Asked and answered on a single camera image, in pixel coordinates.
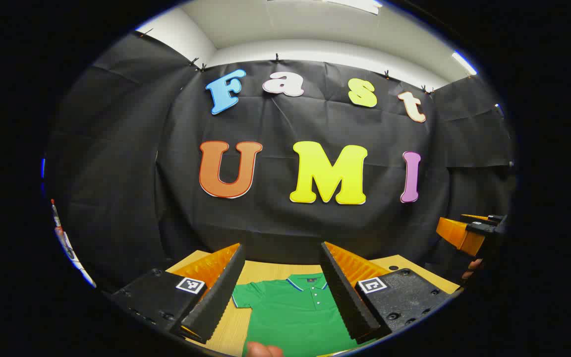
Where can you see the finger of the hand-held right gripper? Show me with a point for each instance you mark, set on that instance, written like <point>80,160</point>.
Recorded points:
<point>459,235</point>

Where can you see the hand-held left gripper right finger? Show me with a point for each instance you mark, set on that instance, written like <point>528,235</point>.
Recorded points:
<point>345,297</point>

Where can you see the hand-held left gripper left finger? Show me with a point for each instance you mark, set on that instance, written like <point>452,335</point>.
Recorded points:
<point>216,292</point>

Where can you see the green polo T-shirt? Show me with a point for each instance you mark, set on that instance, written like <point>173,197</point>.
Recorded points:
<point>290,317</point>

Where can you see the black backdrop cloth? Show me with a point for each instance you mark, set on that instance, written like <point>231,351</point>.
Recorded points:
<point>275,218</point>

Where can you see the white and red equipment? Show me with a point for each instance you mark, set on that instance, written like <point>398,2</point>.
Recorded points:
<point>67,245</point>

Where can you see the ceiling light panel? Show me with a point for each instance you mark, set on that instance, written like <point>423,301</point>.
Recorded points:
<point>464,62</point>
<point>360,5</point>

